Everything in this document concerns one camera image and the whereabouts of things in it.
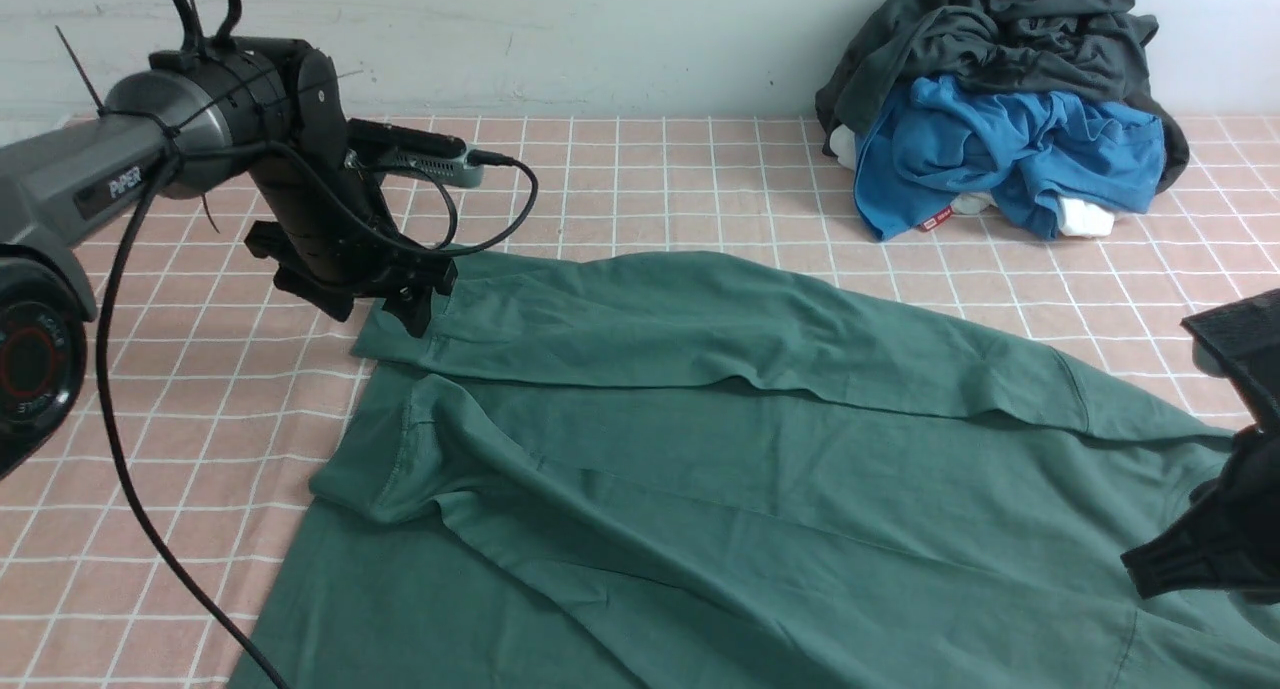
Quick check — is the dark grey crumpled garment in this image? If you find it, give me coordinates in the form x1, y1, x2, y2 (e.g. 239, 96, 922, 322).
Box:
815, 0, 1190, 191

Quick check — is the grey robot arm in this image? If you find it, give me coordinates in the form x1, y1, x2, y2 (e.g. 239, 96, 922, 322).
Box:
3, 38, 1277, 604

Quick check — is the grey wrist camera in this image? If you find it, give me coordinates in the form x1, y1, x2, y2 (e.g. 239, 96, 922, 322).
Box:
346, 118, 484, 190

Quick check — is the blue crumpled garment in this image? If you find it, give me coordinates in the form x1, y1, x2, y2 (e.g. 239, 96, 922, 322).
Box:
852, 77, 1166, 241

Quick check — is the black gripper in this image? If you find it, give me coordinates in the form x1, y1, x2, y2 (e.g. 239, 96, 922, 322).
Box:
244, 41, 457, 339
1120, 289, 1279, 604

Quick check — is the green long-sleeved shirt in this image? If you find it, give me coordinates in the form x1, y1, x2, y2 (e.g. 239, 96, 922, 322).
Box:
253, 254, 1277, 688

